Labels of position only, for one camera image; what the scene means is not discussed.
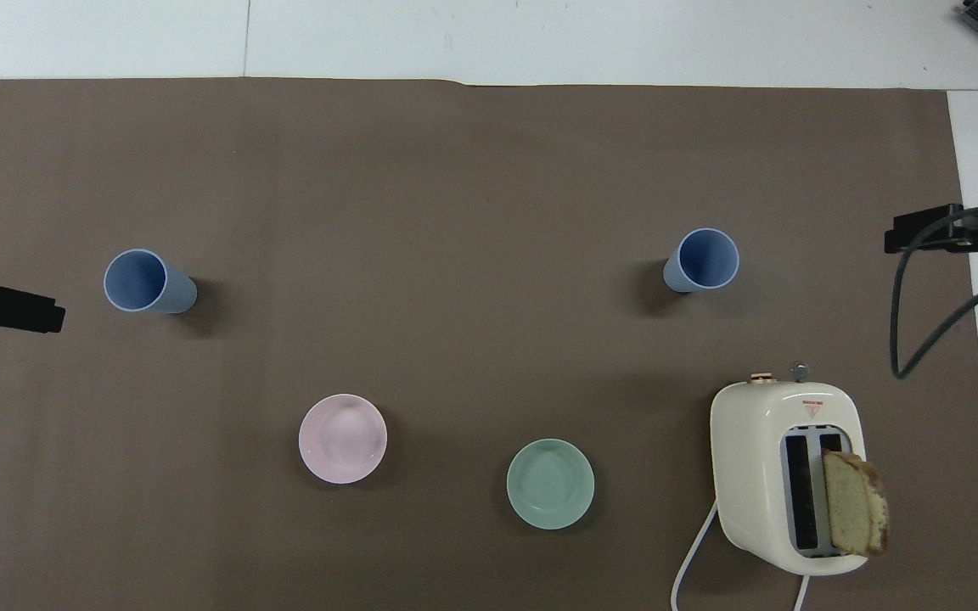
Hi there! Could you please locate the bread slice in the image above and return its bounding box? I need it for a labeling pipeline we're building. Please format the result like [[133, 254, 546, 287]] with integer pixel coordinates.
[[822, 450, 891, 559]]

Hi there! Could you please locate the blue cup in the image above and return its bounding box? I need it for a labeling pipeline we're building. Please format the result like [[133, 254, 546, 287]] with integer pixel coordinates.
[[663, 227, 741, 294], [104, 248, 199, 315]]

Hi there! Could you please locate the cream toaster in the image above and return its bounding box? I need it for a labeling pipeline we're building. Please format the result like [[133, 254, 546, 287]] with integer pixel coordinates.
[[710, 362, 868, 577]]

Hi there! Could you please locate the green bowl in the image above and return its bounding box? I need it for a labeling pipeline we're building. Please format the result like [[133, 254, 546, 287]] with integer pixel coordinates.
[[506, 438, 596, 531]]

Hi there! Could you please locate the pink bowl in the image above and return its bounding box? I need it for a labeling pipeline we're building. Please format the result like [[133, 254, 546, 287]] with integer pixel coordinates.
[[298, 393, 389, 485]]

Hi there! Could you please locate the white power cord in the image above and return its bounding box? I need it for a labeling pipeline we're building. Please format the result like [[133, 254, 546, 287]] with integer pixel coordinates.
[[672, 499, 811, 611]]

